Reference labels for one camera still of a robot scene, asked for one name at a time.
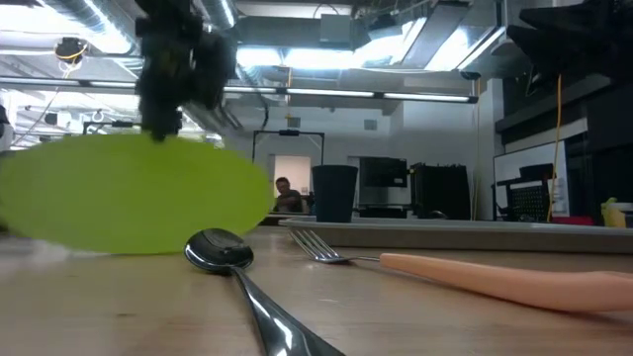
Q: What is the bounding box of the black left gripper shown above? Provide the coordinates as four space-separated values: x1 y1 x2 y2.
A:
134 14 238 143

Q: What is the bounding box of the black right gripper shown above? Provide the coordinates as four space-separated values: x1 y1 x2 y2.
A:
506 0 633 86

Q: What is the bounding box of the lime green round plate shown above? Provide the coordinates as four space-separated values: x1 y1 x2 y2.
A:
0 133 274 256

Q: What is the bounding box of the black metal spoon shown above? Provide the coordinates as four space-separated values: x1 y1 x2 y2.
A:
183 227 347 356

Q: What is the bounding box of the black cup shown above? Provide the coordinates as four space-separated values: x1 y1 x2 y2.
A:
311 164 359 223

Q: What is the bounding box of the fork with peach handle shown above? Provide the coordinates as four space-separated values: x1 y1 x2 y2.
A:
288 228 633 313

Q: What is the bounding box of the grey plastic tray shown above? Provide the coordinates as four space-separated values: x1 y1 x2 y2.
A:
278 217 633 255

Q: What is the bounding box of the person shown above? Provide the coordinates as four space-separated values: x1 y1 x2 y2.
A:
273 176 305 215

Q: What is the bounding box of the whiteboard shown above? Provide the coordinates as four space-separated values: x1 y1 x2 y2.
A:
493 139 571 219

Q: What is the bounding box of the black perforated panel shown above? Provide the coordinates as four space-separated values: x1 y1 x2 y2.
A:
496 178 551 223

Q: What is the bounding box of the long ceiling light bar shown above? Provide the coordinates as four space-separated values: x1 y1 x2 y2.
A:
0 76 480 105

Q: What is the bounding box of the red flat object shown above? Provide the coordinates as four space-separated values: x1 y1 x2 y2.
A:
550 215 595 226

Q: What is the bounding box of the yellow bottle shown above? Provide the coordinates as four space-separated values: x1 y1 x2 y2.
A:
599 197 628 229

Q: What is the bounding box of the black equipment cabinet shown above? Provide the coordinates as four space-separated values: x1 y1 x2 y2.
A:
409 162 472 221

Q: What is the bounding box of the black monitor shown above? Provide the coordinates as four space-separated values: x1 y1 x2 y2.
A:
358 156 408 190

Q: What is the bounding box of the hanging yellow cable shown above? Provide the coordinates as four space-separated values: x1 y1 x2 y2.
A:
545 73 564 223

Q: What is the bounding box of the black yellow cord reel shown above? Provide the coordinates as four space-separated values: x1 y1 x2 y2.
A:
52 36 90 66

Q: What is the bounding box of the black gantry frame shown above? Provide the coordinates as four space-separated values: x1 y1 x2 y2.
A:
251 129 326 165

